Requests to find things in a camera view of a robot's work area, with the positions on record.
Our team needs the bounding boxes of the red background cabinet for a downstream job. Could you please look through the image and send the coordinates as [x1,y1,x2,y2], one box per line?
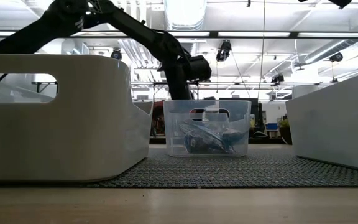
[152,101,167,137]

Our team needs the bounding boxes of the black frame beam with lights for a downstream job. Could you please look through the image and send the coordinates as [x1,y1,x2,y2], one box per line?
[0,30,358,40]

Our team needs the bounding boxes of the black hanging camera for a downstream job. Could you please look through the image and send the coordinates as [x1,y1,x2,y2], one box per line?
[214,39,233,63]

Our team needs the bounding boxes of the clear plastic bin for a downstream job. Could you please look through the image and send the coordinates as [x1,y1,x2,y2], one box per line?
[162,99,252,158]

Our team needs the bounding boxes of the purple-ended blue granola bar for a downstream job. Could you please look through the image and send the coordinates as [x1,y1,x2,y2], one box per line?
[178,120,236,153]

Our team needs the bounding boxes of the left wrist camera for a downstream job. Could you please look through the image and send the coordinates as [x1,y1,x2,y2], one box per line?
[186,55,213,83]

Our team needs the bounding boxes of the silver ventilation duct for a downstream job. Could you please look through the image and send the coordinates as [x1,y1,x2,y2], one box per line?
[162,0,208,60]

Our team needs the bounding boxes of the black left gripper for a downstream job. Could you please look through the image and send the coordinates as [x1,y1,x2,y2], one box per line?
[164,60,196,101]

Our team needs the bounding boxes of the grey woven placemat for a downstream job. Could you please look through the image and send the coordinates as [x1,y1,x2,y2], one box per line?
[82,144,358,189]

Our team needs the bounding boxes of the black monitor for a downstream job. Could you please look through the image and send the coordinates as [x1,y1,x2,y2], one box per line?
[218,97,263,132]

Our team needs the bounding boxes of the translucent white plastic bin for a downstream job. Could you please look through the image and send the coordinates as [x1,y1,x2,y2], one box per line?
[0,54,155,183]

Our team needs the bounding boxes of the green plant sprig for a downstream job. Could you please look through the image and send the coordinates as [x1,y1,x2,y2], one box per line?
[278,119,293,146]

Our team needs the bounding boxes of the thin hanging cable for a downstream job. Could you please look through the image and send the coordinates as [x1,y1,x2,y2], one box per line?
[257,0,267,101]

